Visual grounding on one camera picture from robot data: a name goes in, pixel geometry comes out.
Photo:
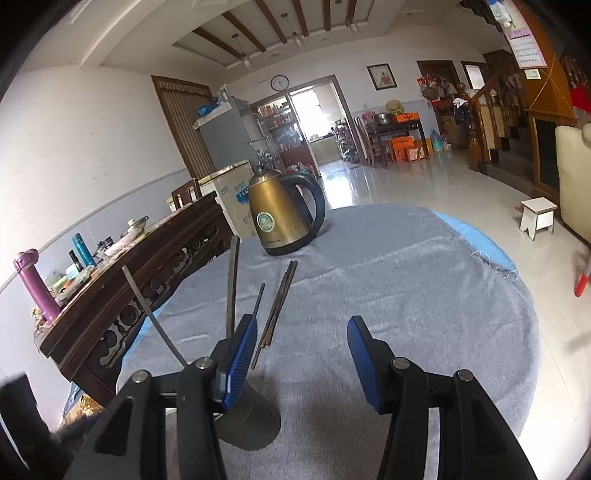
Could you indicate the grey refrigerator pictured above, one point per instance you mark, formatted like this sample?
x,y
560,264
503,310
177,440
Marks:
x,y
232,134

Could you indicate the small white stool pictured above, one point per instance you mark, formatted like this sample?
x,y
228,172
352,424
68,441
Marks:
x,y
537,215

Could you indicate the carved dark wooden sideboard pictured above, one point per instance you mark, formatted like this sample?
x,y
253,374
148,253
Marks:
x,y
94,331

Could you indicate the framed wall picture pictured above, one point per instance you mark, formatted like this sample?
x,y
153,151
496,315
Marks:
x,y
382,76

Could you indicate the gold electric kettle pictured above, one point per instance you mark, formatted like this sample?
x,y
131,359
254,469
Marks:
x,y
288,210

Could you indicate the blue under cloth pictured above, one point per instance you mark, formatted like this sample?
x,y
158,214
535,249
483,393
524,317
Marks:
x,y
482,246

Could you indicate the purple thermos bottle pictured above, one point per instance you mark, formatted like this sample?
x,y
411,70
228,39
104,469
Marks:
x,y
25,266

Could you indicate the blue thermos bottle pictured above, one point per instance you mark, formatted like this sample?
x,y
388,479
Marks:
x,y
83,251

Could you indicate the dark chopstick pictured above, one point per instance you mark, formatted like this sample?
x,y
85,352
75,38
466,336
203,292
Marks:
x,y
275,309
259,298
232,282
285,286
276,301

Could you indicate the round wall clock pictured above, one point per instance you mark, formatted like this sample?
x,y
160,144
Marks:
x,y
279,83

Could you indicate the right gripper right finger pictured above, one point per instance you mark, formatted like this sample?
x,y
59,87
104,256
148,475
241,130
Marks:
x,y
475,440

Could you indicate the grey table cloth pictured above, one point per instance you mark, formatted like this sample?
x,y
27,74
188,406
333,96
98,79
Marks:
x,y
418,287

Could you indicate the white plastic spoon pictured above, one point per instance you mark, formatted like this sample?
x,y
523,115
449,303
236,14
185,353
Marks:
x,y
149,313

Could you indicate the white cardboard box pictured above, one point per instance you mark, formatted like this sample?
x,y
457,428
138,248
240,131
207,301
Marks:
x,y
231,187

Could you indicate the wall calendar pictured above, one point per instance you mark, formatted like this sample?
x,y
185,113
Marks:
x,y
521,39

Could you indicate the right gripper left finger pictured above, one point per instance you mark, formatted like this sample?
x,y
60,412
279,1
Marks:
x,y
128,440

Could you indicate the wooden staircase railing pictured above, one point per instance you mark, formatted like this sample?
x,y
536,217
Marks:
x,y
499,134

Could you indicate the dark grey utensil cup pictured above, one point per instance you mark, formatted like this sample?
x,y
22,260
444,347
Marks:
x,y
252,424

